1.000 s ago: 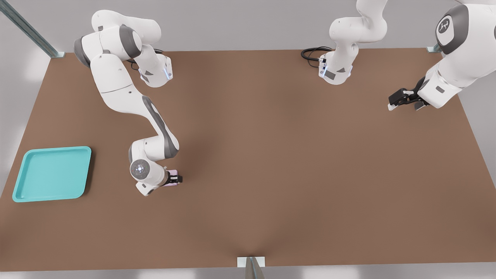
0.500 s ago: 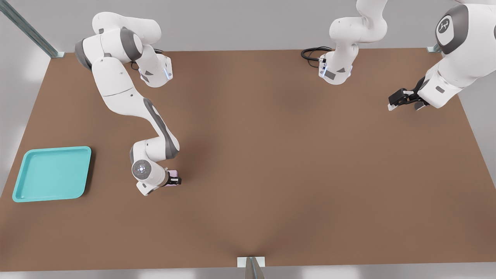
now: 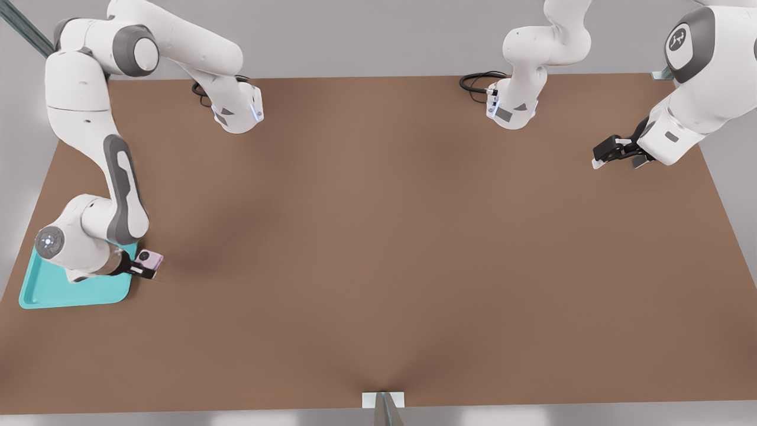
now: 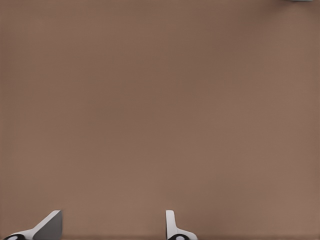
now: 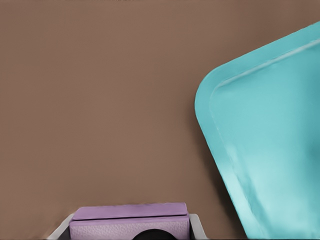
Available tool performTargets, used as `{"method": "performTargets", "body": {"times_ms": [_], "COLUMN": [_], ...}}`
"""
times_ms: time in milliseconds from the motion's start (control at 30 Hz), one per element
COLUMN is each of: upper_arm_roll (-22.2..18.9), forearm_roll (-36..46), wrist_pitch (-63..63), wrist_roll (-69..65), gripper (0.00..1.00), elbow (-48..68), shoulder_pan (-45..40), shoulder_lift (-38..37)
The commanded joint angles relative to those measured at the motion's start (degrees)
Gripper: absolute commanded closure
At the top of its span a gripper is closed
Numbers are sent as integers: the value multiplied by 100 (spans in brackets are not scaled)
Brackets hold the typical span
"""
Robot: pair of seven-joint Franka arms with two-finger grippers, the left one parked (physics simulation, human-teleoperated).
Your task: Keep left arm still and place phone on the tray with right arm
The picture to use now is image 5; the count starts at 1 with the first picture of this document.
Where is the pale blue-green tray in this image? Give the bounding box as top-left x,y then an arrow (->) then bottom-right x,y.
194,21 -> 320,240

